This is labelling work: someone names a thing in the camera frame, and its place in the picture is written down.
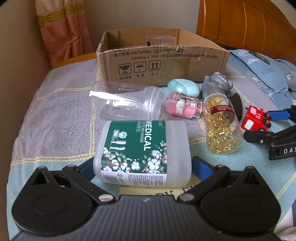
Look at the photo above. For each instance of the wooden bed frame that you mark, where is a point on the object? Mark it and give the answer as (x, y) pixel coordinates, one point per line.
(71, 60)

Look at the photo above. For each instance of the clear plastic jar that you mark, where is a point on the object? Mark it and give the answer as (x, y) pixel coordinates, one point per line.
(124, 102)

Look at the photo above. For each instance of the black curved object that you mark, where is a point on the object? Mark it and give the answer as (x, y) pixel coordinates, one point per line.
(236, 105)

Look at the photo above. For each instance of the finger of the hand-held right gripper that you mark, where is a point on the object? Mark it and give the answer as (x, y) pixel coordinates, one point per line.
(256, 136)
(278, 114)

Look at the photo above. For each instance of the blue floral pillow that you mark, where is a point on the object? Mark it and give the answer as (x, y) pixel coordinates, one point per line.
(261, 69)

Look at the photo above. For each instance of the red toy truck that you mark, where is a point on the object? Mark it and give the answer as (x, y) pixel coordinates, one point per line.
(253, 119)

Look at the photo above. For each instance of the bottle of golden capsules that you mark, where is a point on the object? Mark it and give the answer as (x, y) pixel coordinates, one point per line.
(220, 129)

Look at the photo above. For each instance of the teal oval case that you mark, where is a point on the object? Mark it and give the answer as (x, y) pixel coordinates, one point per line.
(183, 87)

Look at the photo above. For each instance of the white cotton swab container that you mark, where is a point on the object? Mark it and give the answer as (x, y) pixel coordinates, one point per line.
(141, 153)

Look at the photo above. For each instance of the pink curtain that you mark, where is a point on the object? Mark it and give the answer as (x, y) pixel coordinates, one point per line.
(64, 32)

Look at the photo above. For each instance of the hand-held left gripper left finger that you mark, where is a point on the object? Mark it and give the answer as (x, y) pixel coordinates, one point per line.
(86, 167)

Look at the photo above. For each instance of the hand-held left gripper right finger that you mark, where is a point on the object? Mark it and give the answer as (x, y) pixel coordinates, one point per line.
(201, 169)

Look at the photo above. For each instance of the grey plaid blanket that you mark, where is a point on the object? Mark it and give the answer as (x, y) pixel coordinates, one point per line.
(60, 111)

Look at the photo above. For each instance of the cardboard box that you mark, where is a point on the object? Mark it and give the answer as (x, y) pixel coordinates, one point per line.
(166, 62)

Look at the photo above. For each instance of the wooden headboard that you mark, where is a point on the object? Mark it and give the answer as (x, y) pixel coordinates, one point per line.
(247, 20)

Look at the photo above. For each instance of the grey toy figure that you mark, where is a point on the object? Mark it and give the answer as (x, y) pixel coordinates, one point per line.
(214, 83)

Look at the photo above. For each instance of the small clear plastic container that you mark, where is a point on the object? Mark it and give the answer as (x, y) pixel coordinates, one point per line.
(161, 39)

